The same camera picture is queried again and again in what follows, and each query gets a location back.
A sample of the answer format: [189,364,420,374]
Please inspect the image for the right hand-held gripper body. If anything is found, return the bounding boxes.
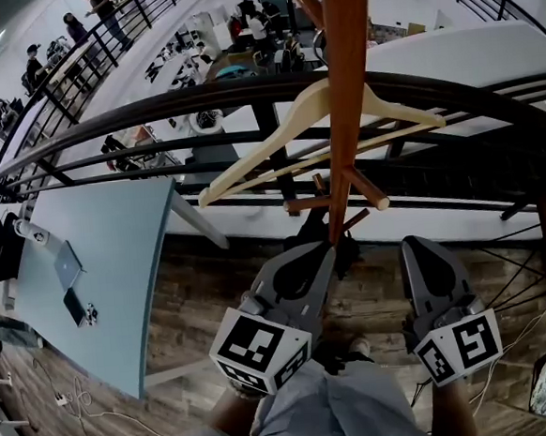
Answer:
[407,281,507,388]

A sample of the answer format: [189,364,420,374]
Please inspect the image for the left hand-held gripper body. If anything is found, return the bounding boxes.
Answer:
[204,278,329,400]

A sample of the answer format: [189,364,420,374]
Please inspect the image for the wooden coat stand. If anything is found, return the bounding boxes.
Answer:
[267,0,394,250]

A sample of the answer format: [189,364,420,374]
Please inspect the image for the person's right forearm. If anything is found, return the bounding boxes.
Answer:
[429,378,475,436]

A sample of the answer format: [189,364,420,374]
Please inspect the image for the person's left forearm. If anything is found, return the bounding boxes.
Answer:
[205,386,272,436]

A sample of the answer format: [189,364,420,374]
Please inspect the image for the black fabric bag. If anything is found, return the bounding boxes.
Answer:
[280,205,334,253]

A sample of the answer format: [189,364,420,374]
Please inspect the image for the person's black trousers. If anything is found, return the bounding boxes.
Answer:
[310,336,375,378]

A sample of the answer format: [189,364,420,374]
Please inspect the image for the person's white shoe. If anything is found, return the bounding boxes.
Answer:
[346,336,373,358]

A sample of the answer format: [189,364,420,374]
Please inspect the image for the person's gray shirt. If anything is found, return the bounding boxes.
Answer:
[144,349,447,436]

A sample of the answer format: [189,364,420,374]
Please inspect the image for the light wooden clothes hanger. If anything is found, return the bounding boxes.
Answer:
[185,19,453,209]

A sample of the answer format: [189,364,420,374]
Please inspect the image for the light blue table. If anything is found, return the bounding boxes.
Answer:
[5,171,243,410]

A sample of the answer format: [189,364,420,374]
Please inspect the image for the black metal stair railing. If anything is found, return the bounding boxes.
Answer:
[0,52,546,263]

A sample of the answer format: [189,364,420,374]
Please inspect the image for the silver laptop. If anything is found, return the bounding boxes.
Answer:
[51,239,87,293]

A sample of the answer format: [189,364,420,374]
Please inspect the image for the white printed mug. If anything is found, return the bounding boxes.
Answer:
[12,216,53,248]

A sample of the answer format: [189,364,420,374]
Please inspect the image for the white cable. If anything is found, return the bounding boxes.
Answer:
[462,308,546,417]

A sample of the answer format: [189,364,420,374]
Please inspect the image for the person's beaded bracelet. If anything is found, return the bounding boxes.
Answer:
[227,380,267,401]

